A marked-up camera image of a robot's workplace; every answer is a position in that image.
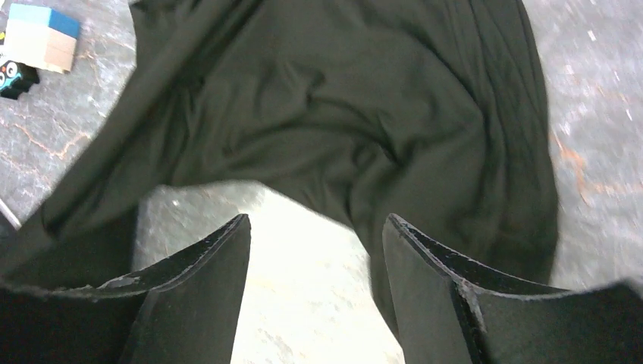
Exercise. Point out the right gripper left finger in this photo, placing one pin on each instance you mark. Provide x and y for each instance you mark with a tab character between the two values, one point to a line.
81	303

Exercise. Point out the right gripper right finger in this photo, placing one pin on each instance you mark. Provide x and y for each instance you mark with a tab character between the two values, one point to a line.
453	309

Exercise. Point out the black t-shirt garment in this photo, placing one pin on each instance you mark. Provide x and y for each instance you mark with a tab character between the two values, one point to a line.
432	110

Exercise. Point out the blue owl toy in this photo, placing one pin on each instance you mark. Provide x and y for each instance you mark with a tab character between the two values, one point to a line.
16	79

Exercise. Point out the blue white toy brick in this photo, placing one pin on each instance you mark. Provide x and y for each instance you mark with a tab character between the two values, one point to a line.
41	37

